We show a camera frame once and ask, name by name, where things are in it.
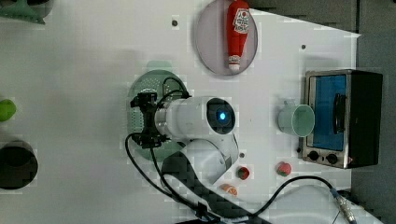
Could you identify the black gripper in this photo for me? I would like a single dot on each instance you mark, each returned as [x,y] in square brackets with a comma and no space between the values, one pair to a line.
[150,137]

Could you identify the mint green oval strainer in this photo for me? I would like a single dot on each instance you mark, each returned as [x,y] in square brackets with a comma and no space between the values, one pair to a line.
[159,78]

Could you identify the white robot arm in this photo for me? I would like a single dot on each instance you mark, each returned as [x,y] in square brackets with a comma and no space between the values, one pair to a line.
[191,143]

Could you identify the grey round plate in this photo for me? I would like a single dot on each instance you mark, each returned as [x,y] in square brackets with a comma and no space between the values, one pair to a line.
[211,39]

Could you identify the orange slice toy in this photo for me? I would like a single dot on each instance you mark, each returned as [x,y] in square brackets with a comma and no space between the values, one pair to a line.
[229,189]

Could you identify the red strawberry toy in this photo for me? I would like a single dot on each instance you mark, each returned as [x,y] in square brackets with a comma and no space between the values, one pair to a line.
[243,172]

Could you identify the red ketchup bottle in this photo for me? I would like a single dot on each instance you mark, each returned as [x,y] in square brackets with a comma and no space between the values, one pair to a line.
[237,26]

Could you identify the green cylinder toy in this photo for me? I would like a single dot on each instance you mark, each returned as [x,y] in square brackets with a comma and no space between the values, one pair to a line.
[7,110]

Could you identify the black cylinder cup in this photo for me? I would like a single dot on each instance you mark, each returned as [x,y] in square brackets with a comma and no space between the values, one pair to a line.
[18,165]

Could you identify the green bin corner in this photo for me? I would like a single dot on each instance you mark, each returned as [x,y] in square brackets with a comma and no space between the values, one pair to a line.
[33,11]

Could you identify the mint green mug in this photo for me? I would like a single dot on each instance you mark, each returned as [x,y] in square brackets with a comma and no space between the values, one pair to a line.
[297,120]

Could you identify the red apple toy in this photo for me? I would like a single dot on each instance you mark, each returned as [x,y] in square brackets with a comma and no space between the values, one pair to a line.
[283,169]

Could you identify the black toaster oven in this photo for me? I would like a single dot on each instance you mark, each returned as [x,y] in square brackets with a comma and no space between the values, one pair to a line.
[347,106]

